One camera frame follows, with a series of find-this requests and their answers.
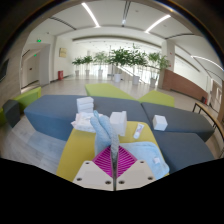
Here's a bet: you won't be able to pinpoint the light blue knitted towel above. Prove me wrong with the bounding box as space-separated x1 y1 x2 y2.
89 109 170 179

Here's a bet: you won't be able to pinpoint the dark grey cube ottoman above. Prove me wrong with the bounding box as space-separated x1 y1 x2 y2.
2 99 22 128

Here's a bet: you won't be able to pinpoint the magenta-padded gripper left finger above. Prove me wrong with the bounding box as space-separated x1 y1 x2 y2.
73 146 116 192

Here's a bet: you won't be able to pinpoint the small white cube box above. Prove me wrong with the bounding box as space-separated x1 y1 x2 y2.
152 114 169 132

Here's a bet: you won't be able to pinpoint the angled blue-grey upholstered bench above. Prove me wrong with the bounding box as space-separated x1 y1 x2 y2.
141 102 215 143

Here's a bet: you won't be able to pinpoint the long blue-grey upholstered bench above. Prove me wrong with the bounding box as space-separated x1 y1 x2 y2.
23 94 150 142

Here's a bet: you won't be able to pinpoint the wide blue-grey upholstered bench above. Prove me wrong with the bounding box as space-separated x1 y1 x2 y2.
151 130 214 174

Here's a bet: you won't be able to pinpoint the wooden table with black frame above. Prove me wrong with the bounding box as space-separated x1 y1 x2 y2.
192 101 224 158

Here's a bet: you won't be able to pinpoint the row of potted plants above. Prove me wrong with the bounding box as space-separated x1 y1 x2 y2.
71 44 172 88

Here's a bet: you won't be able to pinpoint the long green upholstered bench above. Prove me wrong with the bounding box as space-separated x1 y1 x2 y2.
0 86 43 127

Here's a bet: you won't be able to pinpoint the dark wall panel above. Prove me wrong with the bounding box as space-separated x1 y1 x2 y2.
0 58 10 83

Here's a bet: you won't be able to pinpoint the white tube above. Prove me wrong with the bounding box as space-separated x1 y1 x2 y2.
133 123 146 140

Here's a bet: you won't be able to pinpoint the large white box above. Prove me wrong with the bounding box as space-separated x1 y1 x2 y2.
109 110 128 137

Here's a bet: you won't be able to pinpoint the white plastic-wrapped packet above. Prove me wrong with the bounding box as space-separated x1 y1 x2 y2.
70 111 98 134

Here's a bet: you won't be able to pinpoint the stack of white tissue packs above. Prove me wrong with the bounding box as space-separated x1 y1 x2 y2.
76 96 95 114

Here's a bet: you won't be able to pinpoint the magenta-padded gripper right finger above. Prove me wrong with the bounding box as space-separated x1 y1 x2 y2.
116 148 157 191

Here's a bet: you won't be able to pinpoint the brown wooden counter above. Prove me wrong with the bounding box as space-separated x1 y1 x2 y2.
162 68 209 103

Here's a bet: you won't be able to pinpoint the ceiling strip lights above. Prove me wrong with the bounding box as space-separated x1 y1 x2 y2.
81 2 224 73

